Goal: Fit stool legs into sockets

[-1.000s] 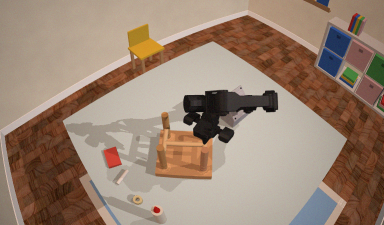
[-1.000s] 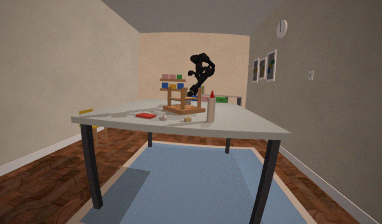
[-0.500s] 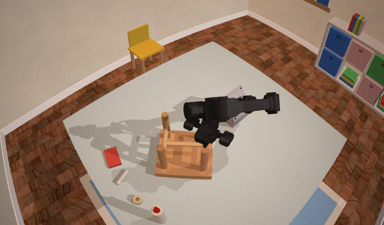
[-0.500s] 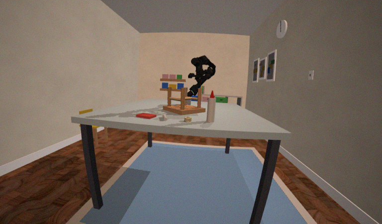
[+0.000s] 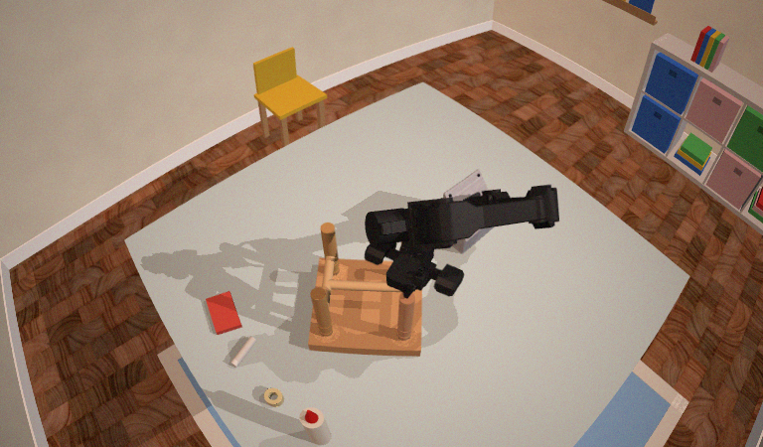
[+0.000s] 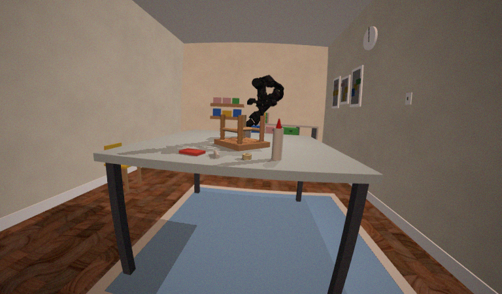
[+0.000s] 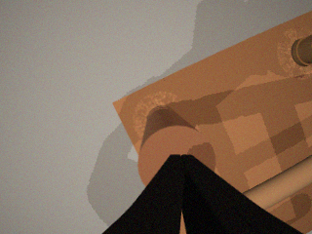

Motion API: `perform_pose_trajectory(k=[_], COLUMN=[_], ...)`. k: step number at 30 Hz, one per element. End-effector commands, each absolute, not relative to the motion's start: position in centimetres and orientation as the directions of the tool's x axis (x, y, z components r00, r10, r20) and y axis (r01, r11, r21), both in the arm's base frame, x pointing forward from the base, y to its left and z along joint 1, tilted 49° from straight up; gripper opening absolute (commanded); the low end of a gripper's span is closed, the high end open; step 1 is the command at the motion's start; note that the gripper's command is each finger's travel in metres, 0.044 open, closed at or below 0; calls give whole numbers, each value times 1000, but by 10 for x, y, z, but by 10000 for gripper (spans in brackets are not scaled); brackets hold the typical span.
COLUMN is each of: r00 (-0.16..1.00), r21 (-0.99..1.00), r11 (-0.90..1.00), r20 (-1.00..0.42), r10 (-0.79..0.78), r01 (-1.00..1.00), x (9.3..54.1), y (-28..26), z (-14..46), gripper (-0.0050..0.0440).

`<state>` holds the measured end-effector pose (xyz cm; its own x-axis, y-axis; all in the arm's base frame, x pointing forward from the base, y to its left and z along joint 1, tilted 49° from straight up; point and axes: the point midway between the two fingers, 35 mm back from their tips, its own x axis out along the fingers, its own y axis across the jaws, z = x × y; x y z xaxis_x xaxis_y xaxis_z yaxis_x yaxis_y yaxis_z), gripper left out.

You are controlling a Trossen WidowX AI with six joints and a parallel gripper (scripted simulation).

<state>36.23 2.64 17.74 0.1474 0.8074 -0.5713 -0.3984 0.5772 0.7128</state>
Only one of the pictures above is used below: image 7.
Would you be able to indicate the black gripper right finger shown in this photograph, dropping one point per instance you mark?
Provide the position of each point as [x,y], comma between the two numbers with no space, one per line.
[210,205]

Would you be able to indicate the orange-brown wooden stool seat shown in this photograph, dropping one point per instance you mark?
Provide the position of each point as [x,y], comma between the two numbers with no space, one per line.
[254,105]

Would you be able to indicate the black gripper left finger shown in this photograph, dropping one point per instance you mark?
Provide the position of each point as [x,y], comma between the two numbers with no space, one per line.
[157,210]

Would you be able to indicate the tan wooden stool legs with crossbar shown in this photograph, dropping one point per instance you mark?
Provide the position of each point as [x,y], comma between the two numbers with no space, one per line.
[168,133]

